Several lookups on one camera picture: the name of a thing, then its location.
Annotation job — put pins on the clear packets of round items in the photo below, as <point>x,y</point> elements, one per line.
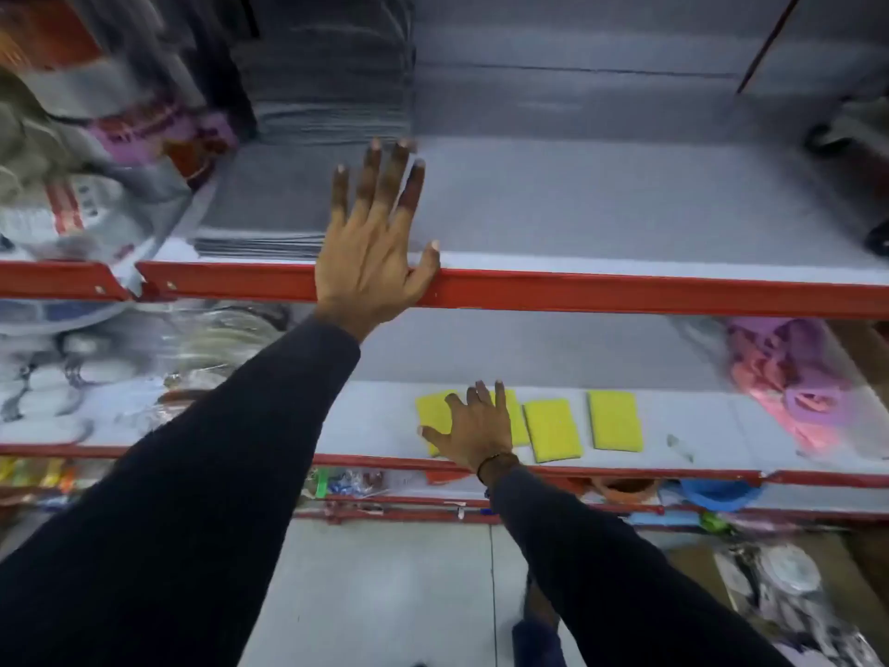
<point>792,590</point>

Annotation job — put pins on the flat stack of grey cloths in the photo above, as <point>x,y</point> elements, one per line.
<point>257,201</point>

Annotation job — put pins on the clear bags of white goods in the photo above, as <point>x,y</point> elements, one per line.
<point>118,368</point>

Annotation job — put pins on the pile of printed plastic packets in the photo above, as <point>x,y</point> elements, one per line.
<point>97,131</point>

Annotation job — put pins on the person's left thumb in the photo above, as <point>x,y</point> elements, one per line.
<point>425,266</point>

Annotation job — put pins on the lowest red shelf rail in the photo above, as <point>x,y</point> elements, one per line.
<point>403,510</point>

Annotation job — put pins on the person's right thumb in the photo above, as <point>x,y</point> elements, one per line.
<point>434,436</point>

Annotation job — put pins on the person's left hand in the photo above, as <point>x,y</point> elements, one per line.
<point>364,260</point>

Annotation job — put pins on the thin red shelf rail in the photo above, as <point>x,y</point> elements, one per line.
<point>694,473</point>

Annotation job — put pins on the person's right middle finger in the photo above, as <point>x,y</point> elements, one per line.
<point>478,399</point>

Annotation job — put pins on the person's right hand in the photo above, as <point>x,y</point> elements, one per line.
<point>476,434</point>

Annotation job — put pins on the long red shelf rail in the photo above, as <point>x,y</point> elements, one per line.
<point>590,293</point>

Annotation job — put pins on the person's left forearm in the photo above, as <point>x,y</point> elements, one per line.
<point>187,500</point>

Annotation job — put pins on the person's left middle finger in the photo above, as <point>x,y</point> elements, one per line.
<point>393,174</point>

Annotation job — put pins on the blue plastic bowl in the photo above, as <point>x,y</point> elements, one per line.
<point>721,494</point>

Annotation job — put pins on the bag of pink plastic items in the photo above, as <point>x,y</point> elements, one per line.
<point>792,381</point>

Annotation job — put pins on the orange plastic bowl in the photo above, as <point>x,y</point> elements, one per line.
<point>625,488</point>

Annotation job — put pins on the tall stack of grey cloths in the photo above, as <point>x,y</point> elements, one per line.
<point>326,69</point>

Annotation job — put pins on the person's left little finger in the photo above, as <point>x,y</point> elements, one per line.
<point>339,194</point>

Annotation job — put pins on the person's right forearm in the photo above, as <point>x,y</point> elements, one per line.
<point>611,583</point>

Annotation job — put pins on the yellow sponge pad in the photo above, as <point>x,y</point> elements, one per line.
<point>615,421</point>
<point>553,430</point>
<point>432,409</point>

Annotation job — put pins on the short red shelf rail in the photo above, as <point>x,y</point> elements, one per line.
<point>55,279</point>

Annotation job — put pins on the bag of small colourful items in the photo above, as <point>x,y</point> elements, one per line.
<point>347,482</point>

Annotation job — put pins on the person's leg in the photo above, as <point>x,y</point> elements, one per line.
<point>538,628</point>

